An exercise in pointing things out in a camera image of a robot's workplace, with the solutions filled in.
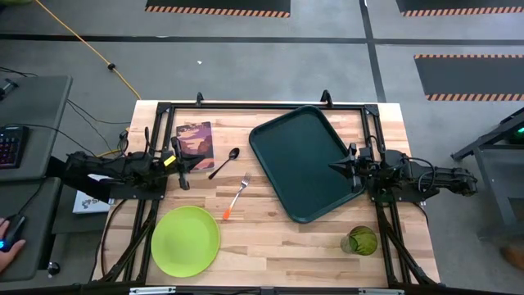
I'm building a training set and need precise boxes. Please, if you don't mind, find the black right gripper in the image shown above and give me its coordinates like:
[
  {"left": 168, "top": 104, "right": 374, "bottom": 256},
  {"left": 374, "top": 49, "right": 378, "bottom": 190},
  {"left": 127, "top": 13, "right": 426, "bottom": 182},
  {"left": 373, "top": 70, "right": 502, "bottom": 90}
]
[{"left": 328, "top": 142, "right": 376, "bottom": 194}]

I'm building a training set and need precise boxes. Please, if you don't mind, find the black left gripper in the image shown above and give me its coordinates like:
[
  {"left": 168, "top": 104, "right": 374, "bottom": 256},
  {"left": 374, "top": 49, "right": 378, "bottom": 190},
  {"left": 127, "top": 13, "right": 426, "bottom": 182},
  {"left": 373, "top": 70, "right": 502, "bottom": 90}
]
[{"left": 161, "top": 136, "right": 206, "bottom": 191}]

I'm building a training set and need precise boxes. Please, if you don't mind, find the green glass cup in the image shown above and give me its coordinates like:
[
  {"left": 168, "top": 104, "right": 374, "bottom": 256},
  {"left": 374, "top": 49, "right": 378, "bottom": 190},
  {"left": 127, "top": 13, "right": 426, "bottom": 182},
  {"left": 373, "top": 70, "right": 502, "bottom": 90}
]
[{"left": 340, "top": 225, "right": 378, "bottom": 256}]

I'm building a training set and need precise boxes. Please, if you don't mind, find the lime green plate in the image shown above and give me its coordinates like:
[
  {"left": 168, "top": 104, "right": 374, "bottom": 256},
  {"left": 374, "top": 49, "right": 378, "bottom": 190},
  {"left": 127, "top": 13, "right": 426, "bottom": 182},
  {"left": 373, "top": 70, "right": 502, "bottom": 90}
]
[{"left": 150, "top": 205, "right": 222, "bottom": 279}]

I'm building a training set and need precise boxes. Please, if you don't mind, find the black spoon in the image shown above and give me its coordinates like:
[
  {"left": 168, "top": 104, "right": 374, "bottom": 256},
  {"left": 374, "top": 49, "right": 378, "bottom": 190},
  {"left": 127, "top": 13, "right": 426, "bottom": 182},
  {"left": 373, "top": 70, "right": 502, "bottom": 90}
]
[{"left": 207, "top": 147, "right": 241, "bottom": 180}]

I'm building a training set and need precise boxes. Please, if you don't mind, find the dark green plastic tray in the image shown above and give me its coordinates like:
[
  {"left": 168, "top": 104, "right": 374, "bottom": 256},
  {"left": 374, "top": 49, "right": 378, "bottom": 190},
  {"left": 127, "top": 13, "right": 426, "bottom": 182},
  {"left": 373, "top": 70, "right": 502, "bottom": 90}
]
[{"left": 248, "top": 104, "right": 368, "bottom": 225}]

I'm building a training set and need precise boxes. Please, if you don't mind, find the book with purple landscape cover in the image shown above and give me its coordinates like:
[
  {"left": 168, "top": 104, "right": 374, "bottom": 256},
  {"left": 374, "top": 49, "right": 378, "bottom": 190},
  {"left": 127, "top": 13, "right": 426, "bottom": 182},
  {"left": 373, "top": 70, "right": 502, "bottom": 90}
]
[{"left": 175, "top": 120, "right": 216, "bottom": 172}]

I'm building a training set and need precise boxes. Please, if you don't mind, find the white printed box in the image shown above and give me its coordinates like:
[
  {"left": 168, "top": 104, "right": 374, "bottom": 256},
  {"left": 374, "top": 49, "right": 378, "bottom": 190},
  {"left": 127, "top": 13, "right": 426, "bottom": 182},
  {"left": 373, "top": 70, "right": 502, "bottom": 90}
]
[{"left": 72, "top": 174, "right": 115, "bottom": 215}]

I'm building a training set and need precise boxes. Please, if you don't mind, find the grey metal cart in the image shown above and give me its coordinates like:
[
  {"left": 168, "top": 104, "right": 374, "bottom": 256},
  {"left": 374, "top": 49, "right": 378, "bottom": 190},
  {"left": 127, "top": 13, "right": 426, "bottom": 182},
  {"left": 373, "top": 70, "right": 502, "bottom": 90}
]
[{"left": 449, "top": 106, "right": 524, "bottom": 238}]

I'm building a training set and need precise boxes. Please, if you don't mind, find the black mat orange striped edge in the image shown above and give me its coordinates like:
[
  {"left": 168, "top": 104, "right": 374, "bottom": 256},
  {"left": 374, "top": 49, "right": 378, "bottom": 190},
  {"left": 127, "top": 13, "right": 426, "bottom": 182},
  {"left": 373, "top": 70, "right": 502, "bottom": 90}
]
[
  {"left": 145, "top": 0, "right": 291, "bottom": 19},
  {"left": 413, "top": 53, "right": 524, "bottom": 102},
  {"left": 395, "top": 0, "right": 524, "bottom": 17}
]

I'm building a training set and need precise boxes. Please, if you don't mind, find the grey desk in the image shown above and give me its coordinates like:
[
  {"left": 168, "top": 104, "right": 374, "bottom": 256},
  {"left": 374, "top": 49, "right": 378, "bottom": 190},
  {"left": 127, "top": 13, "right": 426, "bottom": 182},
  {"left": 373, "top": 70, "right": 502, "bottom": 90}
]
[
  {"left": 0, "top": 75, "right": 74, "bottom": 184},
  {"left": 0, "top": 176, "right": 62, "bottom": 283}
]

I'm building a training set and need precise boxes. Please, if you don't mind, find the black backlit keyboard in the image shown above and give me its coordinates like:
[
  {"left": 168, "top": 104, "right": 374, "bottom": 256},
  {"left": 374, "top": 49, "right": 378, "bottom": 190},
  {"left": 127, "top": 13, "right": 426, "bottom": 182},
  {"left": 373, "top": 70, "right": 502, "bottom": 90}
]
[{"left": 0, "top": 125, "right": 30, "bottom": 170}]

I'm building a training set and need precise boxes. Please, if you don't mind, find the black computer mouse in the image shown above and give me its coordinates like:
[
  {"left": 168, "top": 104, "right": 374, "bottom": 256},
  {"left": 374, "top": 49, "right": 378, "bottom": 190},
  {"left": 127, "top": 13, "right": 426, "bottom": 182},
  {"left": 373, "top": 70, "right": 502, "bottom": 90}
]
[{"left": 0, "top": 214, "right": 26, "bottom": 252}]

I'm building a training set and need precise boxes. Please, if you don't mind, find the brown round stool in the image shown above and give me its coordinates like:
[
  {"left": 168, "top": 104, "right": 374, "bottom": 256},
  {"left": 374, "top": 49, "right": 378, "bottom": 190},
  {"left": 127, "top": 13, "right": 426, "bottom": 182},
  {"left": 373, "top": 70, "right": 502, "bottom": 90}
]
[{"left": 501, "top": 241, "right": 524, "bottom": 272}]

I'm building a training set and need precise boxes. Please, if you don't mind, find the black handheld tool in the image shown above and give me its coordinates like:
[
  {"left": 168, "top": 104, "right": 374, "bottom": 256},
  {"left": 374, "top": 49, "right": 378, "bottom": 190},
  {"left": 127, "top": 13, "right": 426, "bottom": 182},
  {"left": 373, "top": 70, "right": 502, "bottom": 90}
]
[{"left": 0, "top": 78, "right": 20, "bottom": 102}]

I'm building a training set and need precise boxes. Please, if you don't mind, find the person's hand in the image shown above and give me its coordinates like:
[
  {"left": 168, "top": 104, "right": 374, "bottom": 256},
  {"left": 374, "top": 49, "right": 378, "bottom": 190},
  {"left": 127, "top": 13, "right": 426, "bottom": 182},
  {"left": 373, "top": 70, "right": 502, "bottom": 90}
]
[{"left": 0, "top": 218, "right": 26, "bottom": 274}]

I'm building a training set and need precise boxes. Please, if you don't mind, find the metal fork orange handle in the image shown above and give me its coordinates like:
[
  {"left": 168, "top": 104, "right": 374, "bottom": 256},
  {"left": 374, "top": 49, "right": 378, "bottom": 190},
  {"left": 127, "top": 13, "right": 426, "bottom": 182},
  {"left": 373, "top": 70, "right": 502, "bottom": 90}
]
[{"left": 222, "top": 171, "right": 253, "bottom": 221}]

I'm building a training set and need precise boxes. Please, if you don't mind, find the black aluminium table frame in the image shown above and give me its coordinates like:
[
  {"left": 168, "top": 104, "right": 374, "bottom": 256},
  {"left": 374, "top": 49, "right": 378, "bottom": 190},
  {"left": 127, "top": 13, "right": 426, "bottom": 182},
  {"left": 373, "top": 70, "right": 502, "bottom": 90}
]
[{"left": 97, "top": 89, "right": 439, "bottom": 288}]

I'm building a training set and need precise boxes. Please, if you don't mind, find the black cable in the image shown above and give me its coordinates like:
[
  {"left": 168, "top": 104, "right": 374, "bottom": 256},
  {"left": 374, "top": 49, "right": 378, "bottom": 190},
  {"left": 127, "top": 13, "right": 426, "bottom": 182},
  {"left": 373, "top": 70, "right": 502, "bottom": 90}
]
[{"left": 65, "top": 98, "right": 132, "bottom": 126}]

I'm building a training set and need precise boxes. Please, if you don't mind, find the silver bracket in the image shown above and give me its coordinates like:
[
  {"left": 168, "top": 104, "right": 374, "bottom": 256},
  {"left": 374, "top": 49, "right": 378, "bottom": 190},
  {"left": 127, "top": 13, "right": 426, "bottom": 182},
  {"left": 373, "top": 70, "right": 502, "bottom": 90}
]
[
  {"left": 129, "top": 286, "right": 177, "bottom": 295},
  {"left": 358, "top": 288, "right": 404, "bottom": 295}
]

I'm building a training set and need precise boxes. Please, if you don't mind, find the yellow cable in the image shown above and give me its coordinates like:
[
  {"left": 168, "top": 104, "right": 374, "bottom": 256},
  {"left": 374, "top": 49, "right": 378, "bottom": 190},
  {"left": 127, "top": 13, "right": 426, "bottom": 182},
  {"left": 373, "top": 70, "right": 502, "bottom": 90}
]
[{"left": 34, "top": 0, "right": 142, "bottom": 157}]

